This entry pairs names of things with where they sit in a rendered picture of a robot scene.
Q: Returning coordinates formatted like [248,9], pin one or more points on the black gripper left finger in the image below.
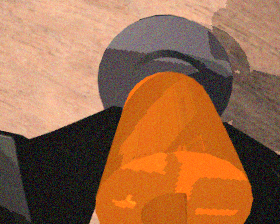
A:
[53,178]

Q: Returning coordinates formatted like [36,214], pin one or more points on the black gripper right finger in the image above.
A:
[262,167]

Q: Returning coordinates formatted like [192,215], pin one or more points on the orange knob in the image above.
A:
[171,161]

